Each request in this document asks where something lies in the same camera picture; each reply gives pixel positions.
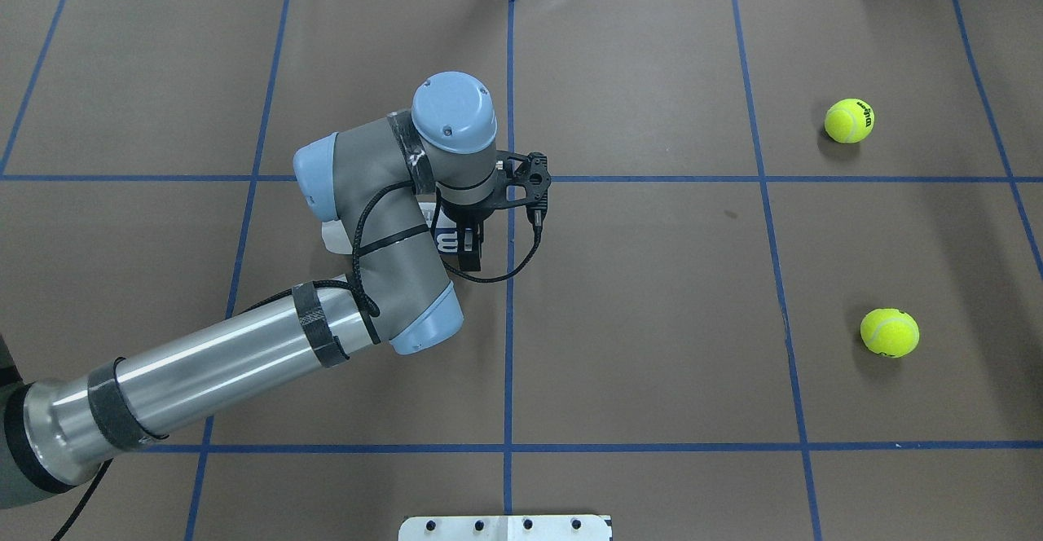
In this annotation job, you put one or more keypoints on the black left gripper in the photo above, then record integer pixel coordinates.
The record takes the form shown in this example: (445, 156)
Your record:
(462, 217)

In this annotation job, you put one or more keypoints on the yellow tennis ball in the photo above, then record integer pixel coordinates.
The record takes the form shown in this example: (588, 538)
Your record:
(889, 333)
(849, 121)

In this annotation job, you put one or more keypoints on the white Wilson tennis ball can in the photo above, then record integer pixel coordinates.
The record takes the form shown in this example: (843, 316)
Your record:
(427, 234)

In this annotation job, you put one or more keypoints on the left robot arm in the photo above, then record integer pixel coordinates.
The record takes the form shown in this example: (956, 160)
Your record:
(57, 435)

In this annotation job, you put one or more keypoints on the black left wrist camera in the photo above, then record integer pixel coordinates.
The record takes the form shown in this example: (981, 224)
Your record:
(523, 181)

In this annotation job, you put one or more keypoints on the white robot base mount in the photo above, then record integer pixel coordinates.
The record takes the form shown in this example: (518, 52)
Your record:
(508, 527)

